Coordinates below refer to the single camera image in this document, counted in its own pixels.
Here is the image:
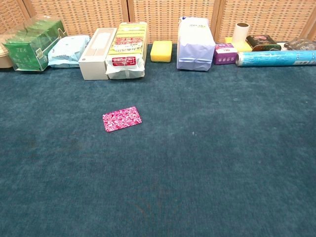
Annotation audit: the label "pink white patterned rectangular block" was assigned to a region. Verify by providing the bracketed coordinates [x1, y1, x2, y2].
[102, 106, 143, 133]

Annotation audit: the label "blue carpet table cover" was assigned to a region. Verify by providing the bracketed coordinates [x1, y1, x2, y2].
[0, 43, 316, 237]

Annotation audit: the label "yellow sponge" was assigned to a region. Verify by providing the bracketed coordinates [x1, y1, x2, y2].
[150, 40, 173, 63]
[224, 36, 253, 52]

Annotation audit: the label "yellow sponge multipack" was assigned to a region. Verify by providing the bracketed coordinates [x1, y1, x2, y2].
[105, 21, 149, 80]

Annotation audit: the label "white paper bag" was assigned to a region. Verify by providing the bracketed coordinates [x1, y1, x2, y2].
[176, 16, 216, 72]

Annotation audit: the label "long white power strip box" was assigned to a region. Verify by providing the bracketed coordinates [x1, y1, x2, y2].
[78, 27, 118, 81]

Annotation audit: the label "small purple box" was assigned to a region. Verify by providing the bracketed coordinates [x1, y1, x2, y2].
[213, 42, 238, 66]

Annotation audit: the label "woven bamboo folding screen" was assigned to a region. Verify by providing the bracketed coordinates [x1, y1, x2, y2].
[0, 0, 316, 45]

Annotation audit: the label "light blue wet wipes pack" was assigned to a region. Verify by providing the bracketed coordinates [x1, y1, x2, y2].
[47, 34, 91, 69]

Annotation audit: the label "white roll cardboard core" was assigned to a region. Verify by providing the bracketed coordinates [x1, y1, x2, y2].
[233, 22, 251, 44]

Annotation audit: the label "blue cling film roll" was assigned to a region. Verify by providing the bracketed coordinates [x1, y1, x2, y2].
[235, 50, 316, 68]

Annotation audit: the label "dark rectangular tin can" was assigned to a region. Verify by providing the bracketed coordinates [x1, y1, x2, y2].
[245, 34, 282, 52]

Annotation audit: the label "clear box green tea bags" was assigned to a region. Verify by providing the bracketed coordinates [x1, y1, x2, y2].
[1, 15, 68, 72]

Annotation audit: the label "packaged metal clips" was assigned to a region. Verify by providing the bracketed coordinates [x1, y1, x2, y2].
[283, 37, 316, 51]

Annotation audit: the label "beige lidded lunch box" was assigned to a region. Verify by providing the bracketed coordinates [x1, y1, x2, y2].
[0, 34, 14, 69]

